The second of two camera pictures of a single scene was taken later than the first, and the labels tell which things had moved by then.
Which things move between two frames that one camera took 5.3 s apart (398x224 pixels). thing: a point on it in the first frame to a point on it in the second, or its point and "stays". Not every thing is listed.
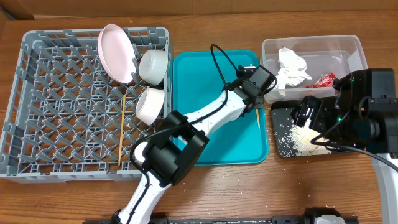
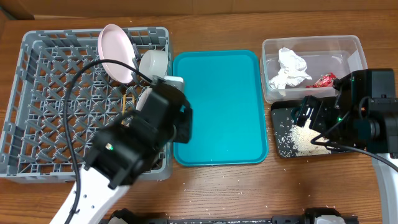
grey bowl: (153, 66) stays
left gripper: (261, 102) to (182, 121)
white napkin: (294, 69) stays
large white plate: (117, 52) stays
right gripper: (306, 112) stays
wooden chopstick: (258, 119) to (124, 107)
